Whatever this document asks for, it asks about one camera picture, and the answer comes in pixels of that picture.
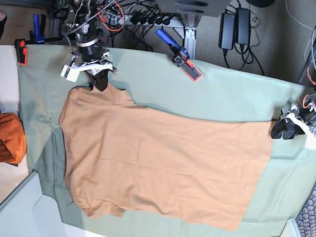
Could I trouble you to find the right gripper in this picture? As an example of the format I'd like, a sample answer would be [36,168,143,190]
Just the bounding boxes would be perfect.
[72,49,114,91]

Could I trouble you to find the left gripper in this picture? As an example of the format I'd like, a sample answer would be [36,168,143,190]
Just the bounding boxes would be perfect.
[270,92,316,140]

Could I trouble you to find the tan orange T-shirt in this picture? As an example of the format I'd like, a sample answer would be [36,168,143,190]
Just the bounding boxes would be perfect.
[59,86,273,231]

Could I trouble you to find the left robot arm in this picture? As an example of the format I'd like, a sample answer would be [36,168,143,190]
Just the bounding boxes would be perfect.
[271,29,316,150]

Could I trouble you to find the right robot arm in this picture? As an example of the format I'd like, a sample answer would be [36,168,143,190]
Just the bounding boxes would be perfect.
[61,0,116,91]

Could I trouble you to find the blue clamp at middle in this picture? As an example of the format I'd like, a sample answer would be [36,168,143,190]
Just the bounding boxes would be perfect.
[155,29,201,81]

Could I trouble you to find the purple patterned mat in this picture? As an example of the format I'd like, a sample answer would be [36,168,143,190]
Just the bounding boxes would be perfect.
[296,189,316,237]

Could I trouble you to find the white power strip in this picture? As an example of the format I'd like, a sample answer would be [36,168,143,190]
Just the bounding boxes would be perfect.
[106,13,184,28]

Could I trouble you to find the dark orange folded garment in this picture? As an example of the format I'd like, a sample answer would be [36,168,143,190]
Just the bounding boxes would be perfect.
[0,113,27,165]

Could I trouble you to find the black power adapter pair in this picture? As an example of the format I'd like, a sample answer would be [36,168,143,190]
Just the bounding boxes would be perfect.
[218,7,251,50]

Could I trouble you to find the grey plastic bin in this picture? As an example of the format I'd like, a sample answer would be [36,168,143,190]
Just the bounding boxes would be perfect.
[0,170,65,237]

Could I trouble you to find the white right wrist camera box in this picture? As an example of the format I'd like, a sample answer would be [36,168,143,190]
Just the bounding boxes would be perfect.
[60,64,80,82]

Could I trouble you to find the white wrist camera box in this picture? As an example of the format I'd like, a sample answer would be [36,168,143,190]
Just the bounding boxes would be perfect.
[60,64,80,82]
[305,131,316,150]

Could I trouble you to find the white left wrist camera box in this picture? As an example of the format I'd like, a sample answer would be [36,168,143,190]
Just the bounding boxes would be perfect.
[305,131,316,150]

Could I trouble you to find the aluminium frame post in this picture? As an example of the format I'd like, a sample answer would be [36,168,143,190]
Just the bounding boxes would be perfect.
[174,13,201,59]

